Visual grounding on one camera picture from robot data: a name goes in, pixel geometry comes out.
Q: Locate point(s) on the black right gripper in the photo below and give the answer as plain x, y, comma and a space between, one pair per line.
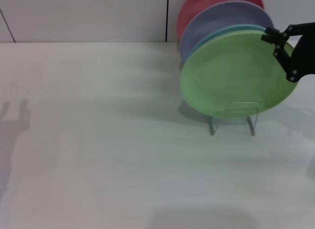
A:
306, 56

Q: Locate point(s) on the green plate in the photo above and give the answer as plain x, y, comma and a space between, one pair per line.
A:
233, 74

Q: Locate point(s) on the light blue plate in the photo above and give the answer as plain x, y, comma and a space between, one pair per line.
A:
236, 27

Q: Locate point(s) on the purple plate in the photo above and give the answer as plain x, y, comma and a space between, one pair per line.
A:
221, 17

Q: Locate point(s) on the red plate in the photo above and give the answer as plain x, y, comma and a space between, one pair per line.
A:
194, 7

